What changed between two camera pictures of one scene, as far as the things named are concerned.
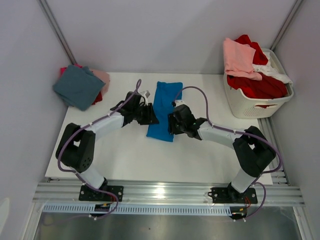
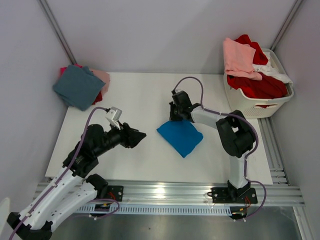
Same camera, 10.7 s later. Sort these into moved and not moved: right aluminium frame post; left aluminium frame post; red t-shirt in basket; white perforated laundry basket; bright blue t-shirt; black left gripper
Moved: bright blue t-shirt; black left gripper
Not moved: red t-shirt in basket; right aluminium frame post; left aluminium frame post; white perforated laundry basket
